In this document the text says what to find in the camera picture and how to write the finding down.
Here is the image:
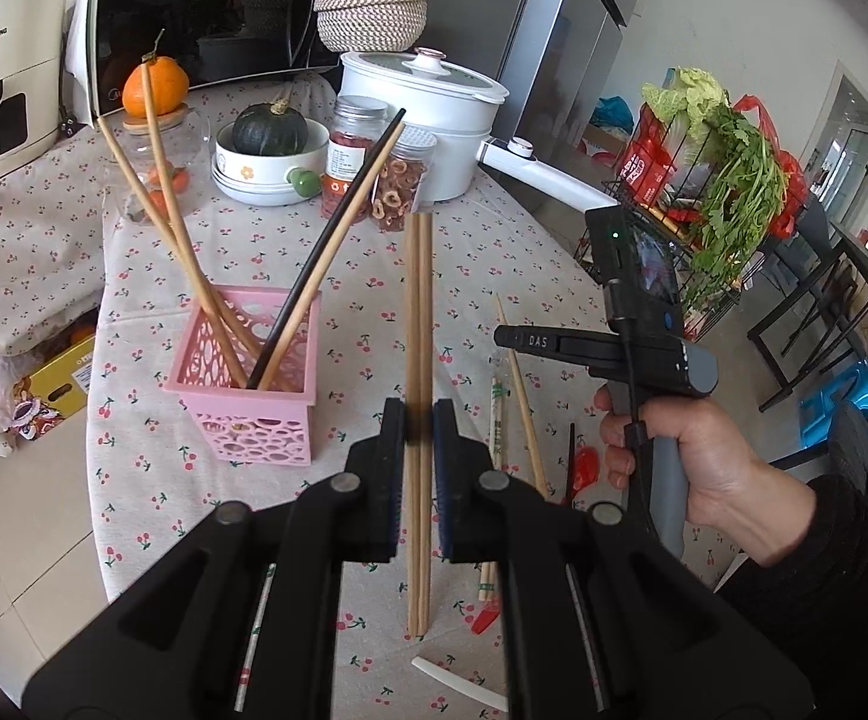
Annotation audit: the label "red plastic spoon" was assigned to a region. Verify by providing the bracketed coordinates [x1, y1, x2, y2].
[471, 444, 600, 635]

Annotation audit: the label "white plastic spoon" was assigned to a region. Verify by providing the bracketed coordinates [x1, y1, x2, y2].
[411, 656, 509, 713]

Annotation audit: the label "black chopstick gold tip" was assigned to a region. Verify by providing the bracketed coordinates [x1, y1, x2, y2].
[247, 109, 406, 390]

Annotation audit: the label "long wooden chopstick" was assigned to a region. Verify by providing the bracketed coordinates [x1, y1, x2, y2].
[95, 113, 294, 392]

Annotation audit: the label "lone wooden chopstick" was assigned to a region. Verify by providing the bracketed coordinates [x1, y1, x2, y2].
[143, 73, 247, 387]

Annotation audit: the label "person's right forearm black sleeve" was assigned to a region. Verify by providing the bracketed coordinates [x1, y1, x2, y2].
[720, 476, 868, 718]

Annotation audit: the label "person's right hand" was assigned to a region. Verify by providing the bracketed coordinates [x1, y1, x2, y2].
[593, 383, 818, 569]

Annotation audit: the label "paper wrapped chopsticks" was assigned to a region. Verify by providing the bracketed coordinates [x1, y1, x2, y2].
[477, 358, 505, 603]

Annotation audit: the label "pink perforated utensil basket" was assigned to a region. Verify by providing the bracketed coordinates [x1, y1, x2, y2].
[162, 284, 323, 469]

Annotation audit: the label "green leafy vegetables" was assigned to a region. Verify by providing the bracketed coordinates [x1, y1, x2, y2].
[640, 67, 795, 309]

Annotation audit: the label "cherry print tablecloth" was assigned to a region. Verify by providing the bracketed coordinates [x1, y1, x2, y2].
[0, 73, 751, 720]

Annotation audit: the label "dried fruit slices jar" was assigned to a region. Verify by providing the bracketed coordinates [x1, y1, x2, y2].
[370, 127, 437, 232]

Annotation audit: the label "white electric cooking pot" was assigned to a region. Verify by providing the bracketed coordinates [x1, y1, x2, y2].
[341, 47, 614, 213]

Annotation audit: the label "silver refrigerator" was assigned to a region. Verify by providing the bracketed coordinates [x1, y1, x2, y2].
[494, 0, 637, 169]

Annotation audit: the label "goji berry jar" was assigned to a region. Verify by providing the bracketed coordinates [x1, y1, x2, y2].
[320, 96, 388, 220]

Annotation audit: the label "white bowl with flower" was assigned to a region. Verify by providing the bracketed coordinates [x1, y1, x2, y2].
[212, 119, 329, 206]

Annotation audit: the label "woven basket with lid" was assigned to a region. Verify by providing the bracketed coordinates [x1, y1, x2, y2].
[313, 0, 427, 54]

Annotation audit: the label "dark green pumpkin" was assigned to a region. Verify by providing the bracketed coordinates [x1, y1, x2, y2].
[230, 98, 308, 156]

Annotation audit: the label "glass jar with tangerines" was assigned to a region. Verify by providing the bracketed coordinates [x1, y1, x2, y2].
[101, 107, 216, 223]

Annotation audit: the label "black microwave oven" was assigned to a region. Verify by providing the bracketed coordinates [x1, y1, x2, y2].
[68, 0, 338, 122]

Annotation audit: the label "large orange fruit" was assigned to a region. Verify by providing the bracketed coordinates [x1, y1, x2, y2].
[121, 54, 190, 117]

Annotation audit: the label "black wire vegetable rack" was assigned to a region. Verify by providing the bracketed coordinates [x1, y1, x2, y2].
[605, 94, 808, 340]

